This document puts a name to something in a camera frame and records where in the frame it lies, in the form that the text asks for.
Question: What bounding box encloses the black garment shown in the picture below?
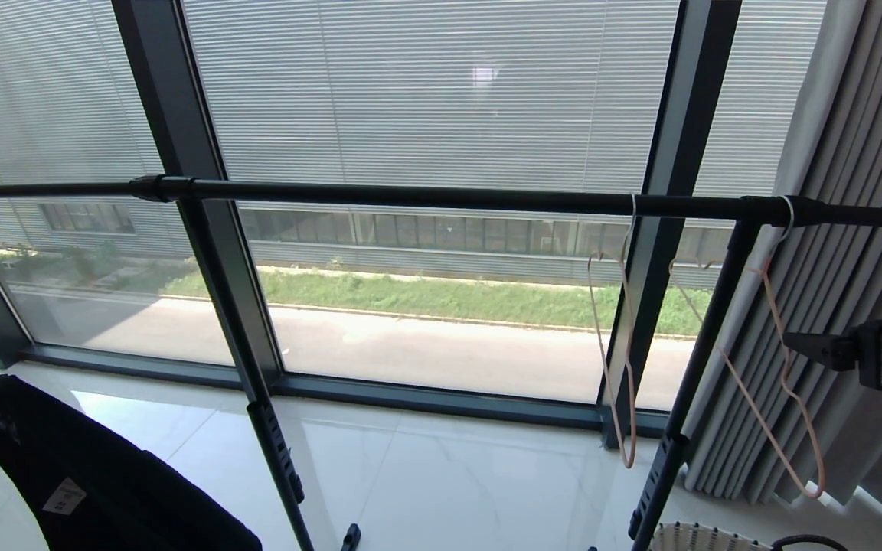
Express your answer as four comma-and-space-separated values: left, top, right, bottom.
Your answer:
0, 375, 263, 551

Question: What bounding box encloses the black clothes rack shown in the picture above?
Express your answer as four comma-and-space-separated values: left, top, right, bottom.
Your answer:
0, 174, 882, 551

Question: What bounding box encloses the pink clothes hanger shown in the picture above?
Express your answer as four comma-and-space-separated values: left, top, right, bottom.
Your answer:
586, 193, 639, 469
667, 197, 827, 500

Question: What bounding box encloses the white laundry basket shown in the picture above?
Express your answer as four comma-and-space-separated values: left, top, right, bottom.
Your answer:
652, 522, 851, 551

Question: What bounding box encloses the beige curtain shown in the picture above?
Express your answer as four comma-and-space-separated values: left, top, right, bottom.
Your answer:
682, 0, 882, 529

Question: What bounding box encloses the window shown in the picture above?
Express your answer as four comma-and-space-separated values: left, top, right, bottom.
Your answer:
0, 0, 828, 445

